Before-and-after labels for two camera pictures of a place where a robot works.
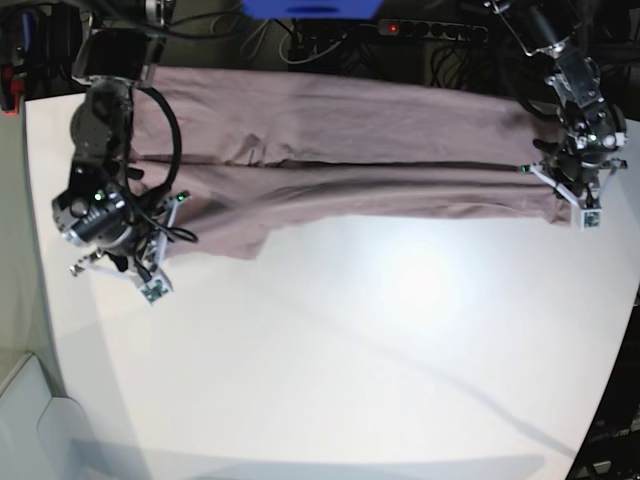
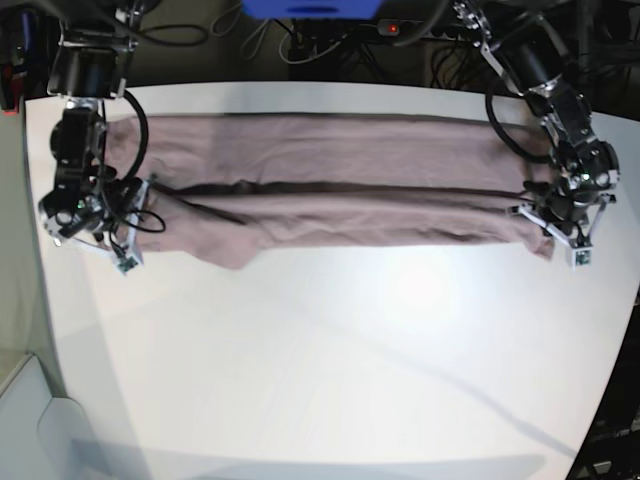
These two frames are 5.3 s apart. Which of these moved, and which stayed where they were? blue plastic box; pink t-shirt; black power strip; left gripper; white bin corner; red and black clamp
Moved: pink t-shirt; left gripper
Stayed: black power strip; white bin corner; red and black clamp; blue plastic box
